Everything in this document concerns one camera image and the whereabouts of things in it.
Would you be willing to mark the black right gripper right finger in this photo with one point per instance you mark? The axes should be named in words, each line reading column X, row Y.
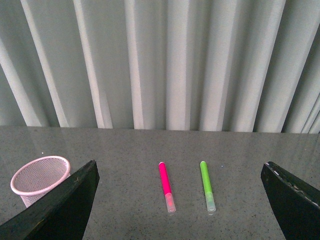
column 294, row 202

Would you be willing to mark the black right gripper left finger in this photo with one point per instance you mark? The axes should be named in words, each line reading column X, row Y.
column 62, row 214

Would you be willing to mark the pink highlighter pen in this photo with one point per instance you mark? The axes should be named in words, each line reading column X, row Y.
column 170, row 204

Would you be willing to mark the pink mesh cup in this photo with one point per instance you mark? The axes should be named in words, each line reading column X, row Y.
column 38, row 177

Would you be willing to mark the green highlighter pen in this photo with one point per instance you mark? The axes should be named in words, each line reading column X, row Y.
column 210, row 202

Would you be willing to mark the grey pleated curtain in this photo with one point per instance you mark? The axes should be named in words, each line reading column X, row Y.
column 204, row 65

